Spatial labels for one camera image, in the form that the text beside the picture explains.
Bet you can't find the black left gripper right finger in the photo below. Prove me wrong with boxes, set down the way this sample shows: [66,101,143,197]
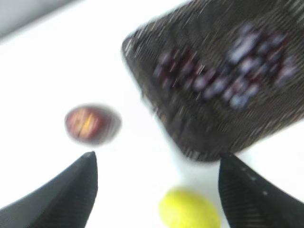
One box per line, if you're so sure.
[218,154,304,228]

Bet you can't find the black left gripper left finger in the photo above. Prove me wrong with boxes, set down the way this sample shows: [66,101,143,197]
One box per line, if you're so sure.
[0,152,98,228]

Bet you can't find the purple grape bunch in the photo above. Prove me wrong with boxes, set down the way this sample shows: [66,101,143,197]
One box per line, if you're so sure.
[152,23,297,109]

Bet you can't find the black woven basket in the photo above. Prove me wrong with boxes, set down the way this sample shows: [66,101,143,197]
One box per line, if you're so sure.
[122,0,304,162]

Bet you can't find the yellow-green lemon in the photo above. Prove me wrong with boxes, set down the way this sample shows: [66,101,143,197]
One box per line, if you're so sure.
[158,188,221,228]

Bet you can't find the dark red apple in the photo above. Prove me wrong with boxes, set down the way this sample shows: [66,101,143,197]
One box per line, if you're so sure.
[64,104,122,146]

